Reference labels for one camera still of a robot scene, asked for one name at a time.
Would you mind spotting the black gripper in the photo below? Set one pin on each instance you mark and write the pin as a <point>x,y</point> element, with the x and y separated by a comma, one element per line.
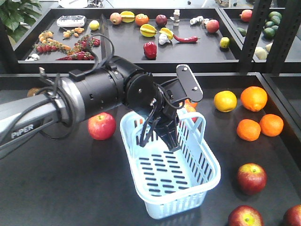
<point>164,122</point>

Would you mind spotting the light blue plastic basket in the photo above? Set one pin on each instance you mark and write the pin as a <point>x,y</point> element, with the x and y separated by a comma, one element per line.
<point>170,182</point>

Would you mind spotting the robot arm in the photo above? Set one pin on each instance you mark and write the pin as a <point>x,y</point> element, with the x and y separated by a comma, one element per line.
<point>81,95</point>

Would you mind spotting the small orange centre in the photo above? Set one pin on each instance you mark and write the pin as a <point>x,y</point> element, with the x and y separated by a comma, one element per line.
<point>192,104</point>

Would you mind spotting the small orange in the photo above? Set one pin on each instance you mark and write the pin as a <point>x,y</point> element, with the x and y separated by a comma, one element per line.
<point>248,130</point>
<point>192,104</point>
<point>271,125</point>

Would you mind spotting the red apple back left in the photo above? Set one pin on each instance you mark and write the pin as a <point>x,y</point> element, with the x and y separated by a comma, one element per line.
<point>101,126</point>

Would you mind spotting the black wooden apple display table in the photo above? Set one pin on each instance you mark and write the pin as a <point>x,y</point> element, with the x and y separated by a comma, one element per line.
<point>251,155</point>

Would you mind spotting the yellow round fruit right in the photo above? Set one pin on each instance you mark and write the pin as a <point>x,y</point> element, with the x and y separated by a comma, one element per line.
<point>225,101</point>

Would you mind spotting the small orange right front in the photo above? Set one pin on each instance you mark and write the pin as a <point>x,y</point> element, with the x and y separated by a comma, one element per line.
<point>248,130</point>

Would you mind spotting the red bell pepper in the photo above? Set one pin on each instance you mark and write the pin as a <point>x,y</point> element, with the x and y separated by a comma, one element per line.
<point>150,50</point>

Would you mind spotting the red apple front middle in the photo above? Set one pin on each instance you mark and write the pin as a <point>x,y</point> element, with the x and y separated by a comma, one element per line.
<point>251,178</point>

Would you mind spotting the white garlic bulb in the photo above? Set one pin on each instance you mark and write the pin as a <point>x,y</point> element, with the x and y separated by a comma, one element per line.
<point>163,39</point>

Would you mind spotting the large orange far right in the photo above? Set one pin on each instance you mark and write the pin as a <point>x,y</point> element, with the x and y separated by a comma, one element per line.
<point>254,98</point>

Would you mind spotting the yellow starfruit right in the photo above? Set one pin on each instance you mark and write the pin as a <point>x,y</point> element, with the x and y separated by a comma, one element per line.
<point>167,32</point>

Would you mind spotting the yellow starfruit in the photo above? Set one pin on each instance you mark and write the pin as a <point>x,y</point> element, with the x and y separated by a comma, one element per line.
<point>147,30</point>
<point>167,32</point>

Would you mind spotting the red chili pepper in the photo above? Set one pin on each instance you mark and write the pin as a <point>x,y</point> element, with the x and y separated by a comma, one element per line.
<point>191,39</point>

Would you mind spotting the yellow starfruit left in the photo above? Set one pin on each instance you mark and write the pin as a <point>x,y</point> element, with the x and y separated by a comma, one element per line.
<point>147,30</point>

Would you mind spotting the black rear vegetable tray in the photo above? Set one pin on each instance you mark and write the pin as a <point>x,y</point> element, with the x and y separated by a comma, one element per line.
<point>218,48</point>

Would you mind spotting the red apple front left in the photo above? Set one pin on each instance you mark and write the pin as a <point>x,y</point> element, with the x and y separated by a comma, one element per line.
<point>245,215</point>

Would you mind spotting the small orange far right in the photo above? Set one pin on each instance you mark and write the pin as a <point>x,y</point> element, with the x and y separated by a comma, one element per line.
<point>271,125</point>

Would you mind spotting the pale mango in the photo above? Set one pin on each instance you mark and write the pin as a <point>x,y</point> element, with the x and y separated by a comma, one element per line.
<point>260,53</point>

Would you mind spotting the black rear avocado tray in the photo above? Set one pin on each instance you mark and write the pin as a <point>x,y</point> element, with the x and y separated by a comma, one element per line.
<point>267,32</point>

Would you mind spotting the white remote controller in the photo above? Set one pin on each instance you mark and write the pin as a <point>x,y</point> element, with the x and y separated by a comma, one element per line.
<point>71,21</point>

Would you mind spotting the red apple front right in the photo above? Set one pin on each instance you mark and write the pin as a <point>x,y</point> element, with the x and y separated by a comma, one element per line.
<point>292,216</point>

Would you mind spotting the green potted plant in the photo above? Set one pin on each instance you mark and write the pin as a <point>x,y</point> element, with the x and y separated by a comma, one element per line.
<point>15,14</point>

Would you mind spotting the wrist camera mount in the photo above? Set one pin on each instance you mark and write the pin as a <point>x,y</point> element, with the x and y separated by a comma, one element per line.
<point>189,83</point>

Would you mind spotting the black vertical rack post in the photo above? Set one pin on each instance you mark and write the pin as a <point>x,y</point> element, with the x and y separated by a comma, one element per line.
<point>286,32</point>

